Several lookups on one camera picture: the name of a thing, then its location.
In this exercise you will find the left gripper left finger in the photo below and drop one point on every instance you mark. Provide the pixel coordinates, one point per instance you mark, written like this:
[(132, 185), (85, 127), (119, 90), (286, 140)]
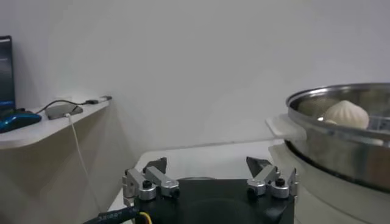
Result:
[(166, 184)]

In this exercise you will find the white pleated baozi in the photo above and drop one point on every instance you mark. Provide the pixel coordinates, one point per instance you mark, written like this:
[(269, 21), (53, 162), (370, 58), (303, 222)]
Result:
[(347, 115)]

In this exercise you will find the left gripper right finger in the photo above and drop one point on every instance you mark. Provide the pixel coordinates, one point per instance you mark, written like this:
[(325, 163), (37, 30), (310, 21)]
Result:
[(260, 182)]

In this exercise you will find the white side table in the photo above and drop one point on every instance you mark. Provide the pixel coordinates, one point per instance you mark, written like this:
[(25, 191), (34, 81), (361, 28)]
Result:
[(45, 129)]

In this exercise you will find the white electric cooker base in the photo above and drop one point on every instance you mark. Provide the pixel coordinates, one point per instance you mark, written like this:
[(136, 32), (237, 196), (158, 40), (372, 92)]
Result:
[(320, 201)]

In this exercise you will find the perforated steel steamer basket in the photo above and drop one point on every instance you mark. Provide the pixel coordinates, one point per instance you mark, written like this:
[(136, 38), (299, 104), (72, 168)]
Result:
[(335, 158)]

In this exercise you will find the blue computer mouse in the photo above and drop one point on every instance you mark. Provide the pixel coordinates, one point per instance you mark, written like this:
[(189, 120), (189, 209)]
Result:
[(18, 120)]

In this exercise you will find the black smartphone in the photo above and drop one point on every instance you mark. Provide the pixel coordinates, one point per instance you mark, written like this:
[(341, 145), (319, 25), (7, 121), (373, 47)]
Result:
[(62, 111)]

